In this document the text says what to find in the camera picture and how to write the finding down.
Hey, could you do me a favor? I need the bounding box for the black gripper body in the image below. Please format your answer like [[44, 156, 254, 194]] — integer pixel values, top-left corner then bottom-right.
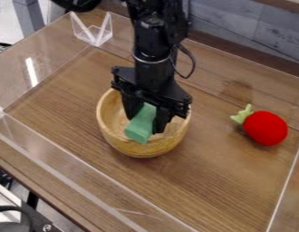
[[111, 56, 192, 119]]

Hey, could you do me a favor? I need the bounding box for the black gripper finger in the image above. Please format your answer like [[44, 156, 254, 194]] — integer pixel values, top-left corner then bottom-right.
[[123, 91, 144, 120], [152, 107, 174, 133]]

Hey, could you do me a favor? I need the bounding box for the green rectangular block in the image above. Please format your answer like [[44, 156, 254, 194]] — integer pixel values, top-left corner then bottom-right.
[[124, 103, 156, 144]]

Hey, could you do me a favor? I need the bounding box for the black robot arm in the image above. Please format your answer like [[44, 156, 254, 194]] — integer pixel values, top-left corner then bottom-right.
[[111, 0, 192, 133]]

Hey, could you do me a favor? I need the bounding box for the brown wooden bowl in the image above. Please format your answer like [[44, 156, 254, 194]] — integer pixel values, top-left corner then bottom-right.
[[98, 89, 191, 159]]

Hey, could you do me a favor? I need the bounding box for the red plush strawberry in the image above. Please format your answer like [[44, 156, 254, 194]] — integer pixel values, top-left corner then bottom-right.
[[230, 103, 289, 146]]

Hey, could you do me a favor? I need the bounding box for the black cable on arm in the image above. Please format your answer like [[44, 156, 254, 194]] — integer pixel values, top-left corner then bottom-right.
[[170, 43, 198, 80]]

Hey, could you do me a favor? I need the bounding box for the clear acrylic corner bracket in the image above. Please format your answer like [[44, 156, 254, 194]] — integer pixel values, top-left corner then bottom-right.
[[71, 12, 112, 47]]

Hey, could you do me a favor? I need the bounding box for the clear acrylic tray enclosure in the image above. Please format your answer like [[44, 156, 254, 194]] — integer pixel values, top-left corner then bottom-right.
[[0, 15, 299, 232]]

